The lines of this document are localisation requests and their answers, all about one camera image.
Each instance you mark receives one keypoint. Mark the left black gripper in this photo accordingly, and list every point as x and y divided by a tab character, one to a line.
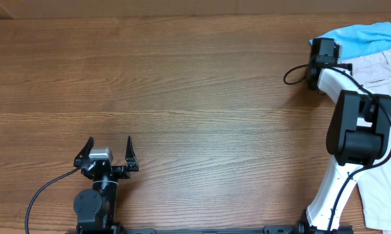
123	172

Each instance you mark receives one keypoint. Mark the beige shorts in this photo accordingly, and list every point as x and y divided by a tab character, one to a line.
374	72

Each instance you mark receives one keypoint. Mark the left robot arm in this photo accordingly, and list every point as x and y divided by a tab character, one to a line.
95	207

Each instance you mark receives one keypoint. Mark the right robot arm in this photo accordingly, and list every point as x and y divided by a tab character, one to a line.
358	138

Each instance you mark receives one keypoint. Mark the light blue shirt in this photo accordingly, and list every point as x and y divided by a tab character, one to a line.
361	40

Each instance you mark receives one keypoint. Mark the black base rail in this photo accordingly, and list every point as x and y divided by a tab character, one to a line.
276	229

